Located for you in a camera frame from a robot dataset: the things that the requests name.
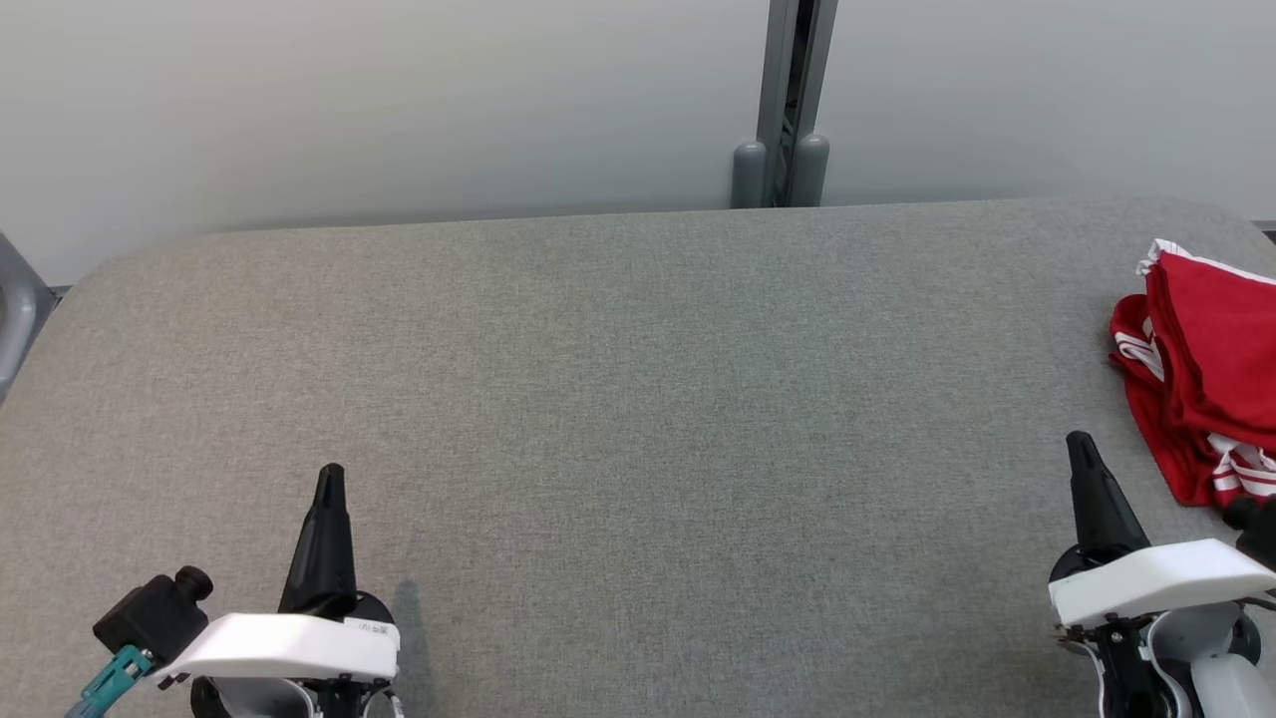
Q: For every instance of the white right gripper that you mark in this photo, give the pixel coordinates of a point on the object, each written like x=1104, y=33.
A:
x=1166, y=578

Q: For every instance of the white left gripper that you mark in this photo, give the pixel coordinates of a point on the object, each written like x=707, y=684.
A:
x=289, y=648

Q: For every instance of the red white basketball jersey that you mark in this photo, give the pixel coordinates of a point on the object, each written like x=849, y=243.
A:
x=1166, y=439

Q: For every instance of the red shorts white trim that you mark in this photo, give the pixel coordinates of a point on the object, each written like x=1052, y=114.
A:
x=1226, y=339

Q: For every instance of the grey fabric sofa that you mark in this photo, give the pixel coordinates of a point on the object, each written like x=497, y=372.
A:
x=648, y=399

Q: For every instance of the grey partition stand leg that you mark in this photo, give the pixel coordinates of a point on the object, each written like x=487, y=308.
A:
x=20, y=309

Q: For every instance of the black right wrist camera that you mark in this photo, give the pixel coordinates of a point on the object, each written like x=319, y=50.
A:
x=1256, y=529

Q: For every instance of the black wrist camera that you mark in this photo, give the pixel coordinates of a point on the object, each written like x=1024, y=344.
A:
x=150, y=618
x=1256, y=529

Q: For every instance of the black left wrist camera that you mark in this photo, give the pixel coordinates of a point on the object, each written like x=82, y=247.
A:
x=150, y=618

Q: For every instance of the teal left camera connector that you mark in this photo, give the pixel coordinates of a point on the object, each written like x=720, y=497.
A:
x=110, y=683

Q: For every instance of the grey partition post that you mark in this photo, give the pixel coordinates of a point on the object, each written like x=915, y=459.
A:
x=786, y=100

